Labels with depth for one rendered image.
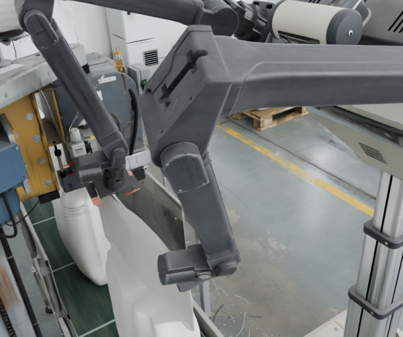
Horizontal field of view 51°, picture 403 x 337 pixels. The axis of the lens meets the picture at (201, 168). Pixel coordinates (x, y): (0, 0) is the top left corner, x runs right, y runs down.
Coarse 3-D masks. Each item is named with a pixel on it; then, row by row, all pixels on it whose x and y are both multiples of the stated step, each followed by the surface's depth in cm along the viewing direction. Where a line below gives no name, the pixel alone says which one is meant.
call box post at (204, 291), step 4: (196, 236) 154; (196, 240) 156; (208, 280) 166; (200, 284) 166; (204, 284) 165; (208, 284) 166; (200, 288) 168; (204, 288) 166; (208, 288) 167; (200, 292) 169; (204, 292) 167; (208, 292) 168; (200, 296) 171; (204, 296) 168; (208, 296) 169; (200, 300) 172; (204, 300) 169; (208, 300) 170; (204, 304) 170; (208, 304) 172; (204, 308) 171; (208, 308) 173; (204, 312) 173; (208, 312) 174; (208, 316) 175
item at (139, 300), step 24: (96, 192) 131; (120, 216) 117; (120, 240) 127; (144, 240) 109; (120, 264) 129; (144, 264) 115; (120, 288) 122; (144, 288) 120; (168, 288) 110; (120, 312) 126; (144, 312) 113; (168, 312) 112; (192, 312) 102; (120, 336) 139; (144, 336) 114; (168, 336) 111; (192, 336) 116
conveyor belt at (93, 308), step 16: (48, 208) 237; (32, 224) 224; (48, 224) 223; (48, 240) 212; (48, 256) 201; (64, 256) 201; (64, 272) 191; (80, 272) 190; (64, 288) 182; (80, 288) 182; (96, 288) 181; (64, 304) 175; (80, 304) 174; (96, 304) 174; (80, 320) 167; (96, 320) 166; (112, 320) 166; (80, 336) 160; (96, 336) 160; (112, 336) 159
